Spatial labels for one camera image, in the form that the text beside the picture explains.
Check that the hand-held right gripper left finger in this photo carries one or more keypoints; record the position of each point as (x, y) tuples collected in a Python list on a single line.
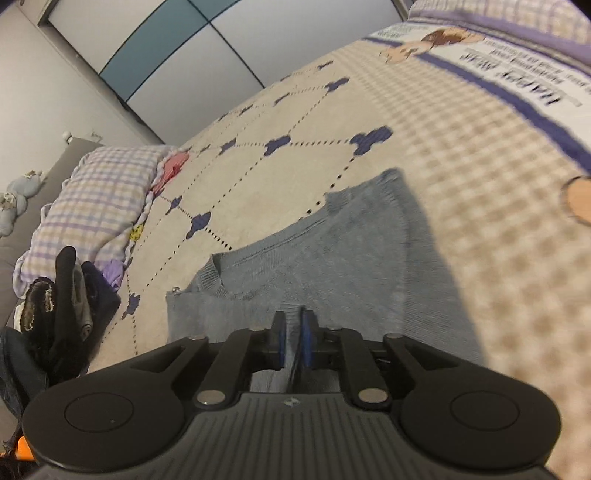
[(278, 334)]

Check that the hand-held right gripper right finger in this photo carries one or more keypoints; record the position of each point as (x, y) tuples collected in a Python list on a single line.
[(305, 339)]

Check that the grey knit sweater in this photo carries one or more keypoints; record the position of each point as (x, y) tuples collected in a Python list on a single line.
[(351, 258)]

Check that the lavender cloth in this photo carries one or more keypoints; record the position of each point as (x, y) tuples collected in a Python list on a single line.
[(113, 273)]

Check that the pink cloth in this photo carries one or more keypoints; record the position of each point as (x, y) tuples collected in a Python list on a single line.
[(168, 170)]

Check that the black folded garment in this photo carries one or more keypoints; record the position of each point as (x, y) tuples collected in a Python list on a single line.
[(69, 318)]

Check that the checked purple pillow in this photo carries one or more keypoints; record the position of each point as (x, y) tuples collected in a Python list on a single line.
[(92, 203)]

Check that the printed bear blanket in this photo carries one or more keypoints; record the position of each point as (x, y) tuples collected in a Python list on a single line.
[(461, 161)]

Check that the dark grey garment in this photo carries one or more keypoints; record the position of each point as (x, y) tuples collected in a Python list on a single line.
[(21, 369)]

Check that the grey headboard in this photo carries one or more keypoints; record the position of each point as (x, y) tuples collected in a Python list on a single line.
[(51, 175)]

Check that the orange plush toy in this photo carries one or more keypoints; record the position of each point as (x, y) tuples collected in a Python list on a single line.
[(24, 450)]

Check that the small white ornament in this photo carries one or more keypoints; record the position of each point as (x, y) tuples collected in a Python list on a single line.
[(67, 136)]

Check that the pale grey plush toy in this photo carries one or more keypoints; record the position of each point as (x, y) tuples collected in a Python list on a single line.
[(16, 203)]

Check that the white and teal wardrobe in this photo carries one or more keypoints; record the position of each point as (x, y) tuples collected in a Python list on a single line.
[(184, 55)]

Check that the checked purple quilt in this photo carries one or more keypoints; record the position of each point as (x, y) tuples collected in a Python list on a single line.
[(508, 23)]

